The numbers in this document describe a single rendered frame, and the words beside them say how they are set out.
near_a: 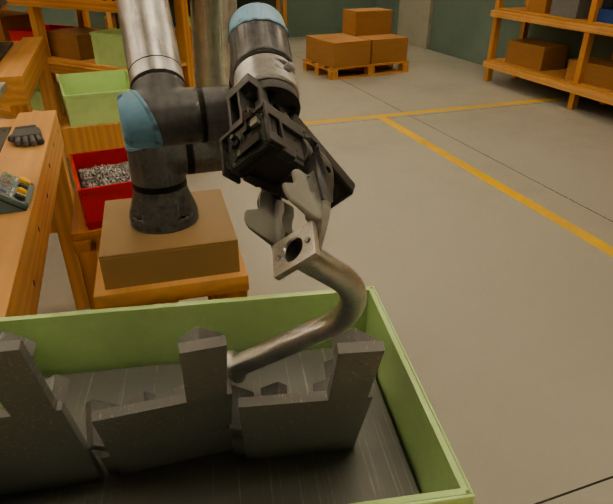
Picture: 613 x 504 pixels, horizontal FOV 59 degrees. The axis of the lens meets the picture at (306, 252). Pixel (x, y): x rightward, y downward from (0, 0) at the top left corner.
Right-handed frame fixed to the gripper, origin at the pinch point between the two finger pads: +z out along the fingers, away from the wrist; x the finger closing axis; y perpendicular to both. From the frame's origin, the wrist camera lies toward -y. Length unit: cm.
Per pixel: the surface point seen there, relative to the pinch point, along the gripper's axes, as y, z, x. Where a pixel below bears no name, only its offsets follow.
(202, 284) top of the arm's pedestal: -29, -30, -50
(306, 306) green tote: -28.4, -12.2, -23.3
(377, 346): -5.3, 10.0, 2.4
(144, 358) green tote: -13, -9, -47
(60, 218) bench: -45, -120, -159
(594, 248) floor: -276, -110, -8
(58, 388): 8.0, 4.2, -33.1
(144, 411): 3.3, 9.5, -22.7
